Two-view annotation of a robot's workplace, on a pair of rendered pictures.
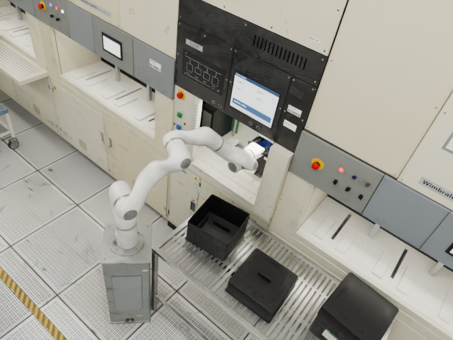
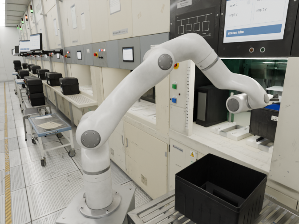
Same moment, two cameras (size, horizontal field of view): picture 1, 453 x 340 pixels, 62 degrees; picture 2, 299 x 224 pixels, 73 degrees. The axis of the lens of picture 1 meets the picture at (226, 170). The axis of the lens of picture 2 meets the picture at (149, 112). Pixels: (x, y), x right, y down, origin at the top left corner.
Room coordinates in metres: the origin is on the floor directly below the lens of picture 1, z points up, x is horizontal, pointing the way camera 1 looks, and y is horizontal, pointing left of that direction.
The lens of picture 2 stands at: (0.64, -0.05, 1.42)
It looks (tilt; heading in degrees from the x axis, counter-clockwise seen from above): 16 degrees down; 24
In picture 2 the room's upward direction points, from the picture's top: 1 degrees counter-clockwise
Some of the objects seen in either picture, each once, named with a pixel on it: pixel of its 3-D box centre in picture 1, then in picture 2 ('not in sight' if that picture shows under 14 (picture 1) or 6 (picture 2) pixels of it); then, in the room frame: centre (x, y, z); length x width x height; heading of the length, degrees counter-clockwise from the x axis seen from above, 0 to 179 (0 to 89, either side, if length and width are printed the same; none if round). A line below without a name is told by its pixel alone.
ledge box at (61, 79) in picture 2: not in sight; (69, 85); (3.16, 2.55, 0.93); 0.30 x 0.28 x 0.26; 56
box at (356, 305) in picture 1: (351, 319); not in sight; (0.98, -0.77, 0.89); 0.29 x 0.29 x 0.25; 54
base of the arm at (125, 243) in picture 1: (126, 232); (98, 185); (1.27, 0.49, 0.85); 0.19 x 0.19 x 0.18
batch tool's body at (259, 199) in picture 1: (257, 142); (256, 118); (2.16, -0.18, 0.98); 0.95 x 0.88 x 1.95; 149
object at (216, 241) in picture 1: (218, 227); (219, 192); (1.44, -0.01, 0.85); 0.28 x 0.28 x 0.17; 67
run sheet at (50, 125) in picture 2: not in sight; (49, 125); (2.55, 2.39, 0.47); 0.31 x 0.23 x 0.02; 80
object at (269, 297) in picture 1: (262, 281); not in sight; (1.14, -0.31, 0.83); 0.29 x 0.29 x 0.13; 61
